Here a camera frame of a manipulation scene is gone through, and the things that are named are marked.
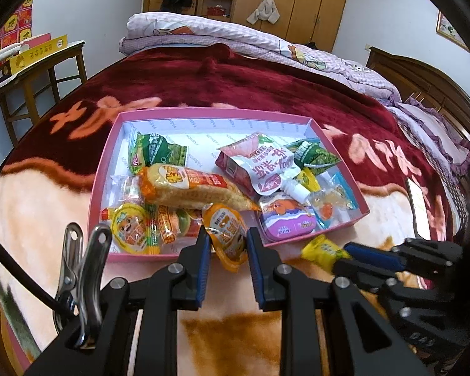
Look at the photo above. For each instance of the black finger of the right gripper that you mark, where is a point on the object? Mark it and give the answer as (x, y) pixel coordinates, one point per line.
(377, 257)
(368, 277)

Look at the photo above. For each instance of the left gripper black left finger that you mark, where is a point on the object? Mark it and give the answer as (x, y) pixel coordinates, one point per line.
(139, 321)

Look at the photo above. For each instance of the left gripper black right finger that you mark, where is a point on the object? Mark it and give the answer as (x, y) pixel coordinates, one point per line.
(327, 328)

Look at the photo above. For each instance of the blue clear candy bag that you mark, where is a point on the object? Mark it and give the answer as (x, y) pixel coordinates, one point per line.
(334, 203)

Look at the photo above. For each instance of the purple jelly cup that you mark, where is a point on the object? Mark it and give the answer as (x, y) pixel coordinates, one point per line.
(283, 218)

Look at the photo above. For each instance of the orange striped snack packet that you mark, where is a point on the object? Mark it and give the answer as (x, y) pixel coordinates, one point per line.
(176, 223)

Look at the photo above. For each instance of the yellow round jelly cup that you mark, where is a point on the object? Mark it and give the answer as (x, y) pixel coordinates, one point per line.
(131, 228)

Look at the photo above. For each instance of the long orange cracker packet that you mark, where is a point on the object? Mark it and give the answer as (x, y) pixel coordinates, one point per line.
(182, 187)

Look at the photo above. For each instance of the small green pea snack bag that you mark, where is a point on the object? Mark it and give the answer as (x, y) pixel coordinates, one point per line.
(309, 153)

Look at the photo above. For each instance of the pink white jelly drink pouch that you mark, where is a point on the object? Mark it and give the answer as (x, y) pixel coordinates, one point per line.
(262, 167)

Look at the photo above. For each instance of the large green pea snack bag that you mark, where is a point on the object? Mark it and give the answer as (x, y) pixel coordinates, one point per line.
(151, 148)

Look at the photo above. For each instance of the yellow lime candy packet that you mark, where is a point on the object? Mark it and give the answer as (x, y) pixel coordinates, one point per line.
(308, 180)

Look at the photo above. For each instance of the smartphone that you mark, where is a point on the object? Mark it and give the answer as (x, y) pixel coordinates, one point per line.
(417, 202)

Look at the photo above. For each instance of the plush red beige blanket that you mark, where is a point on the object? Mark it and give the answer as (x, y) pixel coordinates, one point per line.
(47, 180)

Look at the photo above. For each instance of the metal spring clamp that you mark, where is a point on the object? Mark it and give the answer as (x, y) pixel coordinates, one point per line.
(79, 284)

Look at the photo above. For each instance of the lilac ruffled pillow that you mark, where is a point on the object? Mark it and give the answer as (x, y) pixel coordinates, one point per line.
(447, 146)

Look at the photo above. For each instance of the wooden headboard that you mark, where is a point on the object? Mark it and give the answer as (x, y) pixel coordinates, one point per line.
(434, 88)

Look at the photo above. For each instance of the wooden side table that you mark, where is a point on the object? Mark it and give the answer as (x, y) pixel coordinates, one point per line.
(36, 79)

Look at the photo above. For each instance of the folded lilac quilt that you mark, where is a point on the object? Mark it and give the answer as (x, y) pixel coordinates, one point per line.
(153, 29)

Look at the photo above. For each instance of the white cloth on wardrobe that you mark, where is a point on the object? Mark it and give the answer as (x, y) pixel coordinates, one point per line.
(266, 11)

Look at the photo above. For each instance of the yellow flat box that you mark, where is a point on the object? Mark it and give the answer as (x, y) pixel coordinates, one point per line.
(24, 59)

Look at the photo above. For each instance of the white rolled item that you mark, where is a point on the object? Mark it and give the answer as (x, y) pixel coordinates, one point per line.
(14, 49)

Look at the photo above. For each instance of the red yellow patterned paper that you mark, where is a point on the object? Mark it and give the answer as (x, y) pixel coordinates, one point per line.
(18, 27)

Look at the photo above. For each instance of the framed wall picture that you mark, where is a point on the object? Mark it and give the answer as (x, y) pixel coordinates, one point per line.
(445, 29)

